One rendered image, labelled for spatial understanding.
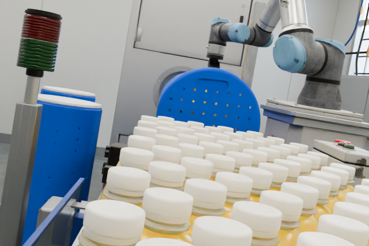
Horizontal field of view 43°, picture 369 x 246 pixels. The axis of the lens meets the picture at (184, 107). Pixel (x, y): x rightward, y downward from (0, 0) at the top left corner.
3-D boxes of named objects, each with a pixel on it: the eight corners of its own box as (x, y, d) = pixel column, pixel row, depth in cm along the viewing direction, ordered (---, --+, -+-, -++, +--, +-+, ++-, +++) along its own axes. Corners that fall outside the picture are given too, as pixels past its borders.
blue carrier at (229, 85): (218, 138, 216) (225, 76, 215) (254, 177, 129) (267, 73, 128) (156, 130, 215) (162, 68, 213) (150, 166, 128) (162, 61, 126)
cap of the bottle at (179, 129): (188, 136, 95) (190, 127, 94) (195, 139, 91) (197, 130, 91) (170, 134, 93) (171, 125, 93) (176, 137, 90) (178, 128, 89)
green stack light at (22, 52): (57, 72, 86) (62, 45, 85) (49, 72, 79) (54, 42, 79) (22, 66, 85) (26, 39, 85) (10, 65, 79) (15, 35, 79)
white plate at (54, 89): (73, 93, 233) (72, 95, 233) (105, 95, 258) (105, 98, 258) (31, 84, 245) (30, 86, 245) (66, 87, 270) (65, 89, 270)
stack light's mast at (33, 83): (52, 105, 86) (66, 17, 85) (43, 107, 80) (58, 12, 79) (17, 99, 86) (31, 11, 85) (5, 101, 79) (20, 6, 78)
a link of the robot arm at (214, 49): (227, 46, 192) (207, 42, 192) (225, 57, 193) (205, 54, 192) (224, 47, 200) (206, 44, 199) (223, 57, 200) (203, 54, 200)
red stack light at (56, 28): (62, 45, 85) (65, 23, 85) (54, 42, 79) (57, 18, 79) (26, 38, 85) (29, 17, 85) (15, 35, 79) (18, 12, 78)
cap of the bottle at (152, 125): (150, 133, 89) (151, 123, 89) (133, 129, 91) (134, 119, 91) (160, 133, 93) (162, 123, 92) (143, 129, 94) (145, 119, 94)
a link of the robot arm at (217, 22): (221, 16, 189) (208, 16, 196) (216, 43, 190) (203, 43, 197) (235, 20, 193) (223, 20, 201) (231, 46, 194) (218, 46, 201)
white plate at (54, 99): (94, 101, 203) (94, 104, 203) (27, 91, 193) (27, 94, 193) (108, 108, 178) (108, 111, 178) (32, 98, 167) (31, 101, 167)
